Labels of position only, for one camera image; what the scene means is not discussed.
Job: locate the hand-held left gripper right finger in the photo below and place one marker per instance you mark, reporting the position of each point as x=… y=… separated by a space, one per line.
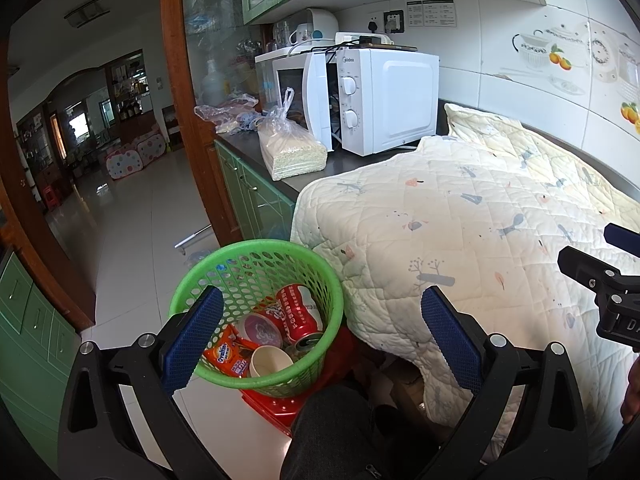
x=450 y=340

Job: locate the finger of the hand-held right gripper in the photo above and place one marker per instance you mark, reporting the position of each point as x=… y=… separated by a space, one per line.
x=625 y=240
x=585 y=267

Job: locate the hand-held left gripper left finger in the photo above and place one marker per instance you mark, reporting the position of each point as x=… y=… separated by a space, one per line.
x=195 y=335

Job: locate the green plastic mesh basket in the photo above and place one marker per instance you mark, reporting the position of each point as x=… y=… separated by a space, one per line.
x=265 y=246

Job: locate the person's right hand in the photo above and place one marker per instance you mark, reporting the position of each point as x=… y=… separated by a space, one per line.
x=634 y=395

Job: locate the orange snack packet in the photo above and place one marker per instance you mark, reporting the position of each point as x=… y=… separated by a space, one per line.
x=227 y=355

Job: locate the pink lidded cup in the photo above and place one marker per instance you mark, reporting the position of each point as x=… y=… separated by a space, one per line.
x=257 y=330

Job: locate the beige paper cup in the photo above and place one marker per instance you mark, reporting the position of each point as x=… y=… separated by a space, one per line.
x=270 y=362

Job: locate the white metal rod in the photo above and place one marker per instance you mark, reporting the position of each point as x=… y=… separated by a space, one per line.
x=192 y=236

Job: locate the red drink can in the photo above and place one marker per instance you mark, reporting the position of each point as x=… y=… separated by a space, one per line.
x=295 y=315

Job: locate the red plastic stool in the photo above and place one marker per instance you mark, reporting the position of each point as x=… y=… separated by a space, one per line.
x=52 y=197
x=280 y=410

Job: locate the printed white quilt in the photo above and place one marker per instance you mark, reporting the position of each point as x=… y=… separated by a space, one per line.
x=450 y=210

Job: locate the person's dark trouser leg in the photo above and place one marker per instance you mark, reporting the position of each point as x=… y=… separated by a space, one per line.
x=350 y=435

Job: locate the green counter base cabinet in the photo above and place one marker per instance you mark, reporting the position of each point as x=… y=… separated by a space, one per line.
x=250 y=195

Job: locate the green drawer cabinet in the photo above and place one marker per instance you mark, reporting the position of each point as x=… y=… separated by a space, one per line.
x=30 y=320

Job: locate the polka dot fabric box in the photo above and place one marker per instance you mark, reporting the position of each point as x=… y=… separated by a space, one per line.
x=122 y=162
x=151 y=149

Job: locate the plastic bag of white sheets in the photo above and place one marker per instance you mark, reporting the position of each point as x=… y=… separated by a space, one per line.
x=295 y=150

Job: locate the crumpled clear plastic bag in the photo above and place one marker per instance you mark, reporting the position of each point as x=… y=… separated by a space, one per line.
x=220 y=112

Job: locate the bright window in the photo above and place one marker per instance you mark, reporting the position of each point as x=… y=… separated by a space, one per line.
x=78 y=125

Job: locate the dark display cabinet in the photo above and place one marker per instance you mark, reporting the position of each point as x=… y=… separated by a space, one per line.
x=40 y=145

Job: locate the white microwave oven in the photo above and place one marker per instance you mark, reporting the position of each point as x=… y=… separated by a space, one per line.
x=390 y=100

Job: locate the clear plastic jug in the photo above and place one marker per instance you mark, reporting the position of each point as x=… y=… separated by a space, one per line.
x=212 y=85

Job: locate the dark display shelf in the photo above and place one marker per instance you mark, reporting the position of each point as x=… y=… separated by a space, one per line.
x=127 y=90

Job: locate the white power strip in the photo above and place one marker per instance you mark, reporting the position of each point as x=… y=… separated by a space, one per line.
x=352 y=39

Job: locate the glass partition panel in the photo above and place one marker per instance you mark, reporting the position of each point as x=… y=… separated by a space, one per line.
x=215 y=10

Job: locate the white electric kettle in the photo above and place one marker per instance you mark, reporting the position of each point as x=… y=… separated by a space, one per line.
x=320 y=25

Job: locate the ceiling light fixture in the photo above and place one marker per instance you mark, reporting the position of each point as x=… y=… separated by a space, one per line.
x=86 y=12

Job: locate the wooden partition post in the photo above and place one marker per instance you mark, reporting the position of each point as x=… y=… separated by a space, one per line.
x=200 y=160

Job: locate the wall notice label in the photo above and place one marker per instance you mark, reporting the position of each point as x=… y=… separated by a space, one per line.
x=431 y=12

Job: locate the wall socket with plug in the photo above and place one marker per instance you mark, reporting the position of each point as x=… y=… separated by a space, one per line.
x=392 y=21

